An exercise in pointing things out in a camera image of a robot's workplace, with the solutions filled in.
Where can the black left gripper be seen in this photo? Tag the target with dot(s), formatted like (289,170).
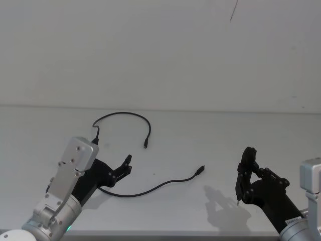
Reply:
(97,175)

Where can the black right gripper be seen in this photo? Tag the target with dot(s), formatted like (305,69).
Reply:
(273,198)

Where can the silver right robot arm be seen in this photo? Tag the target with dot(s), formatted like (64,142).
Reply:
(312,175)

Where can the white table cloth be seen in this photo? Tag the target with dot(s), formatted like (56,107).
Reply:
(175,155)

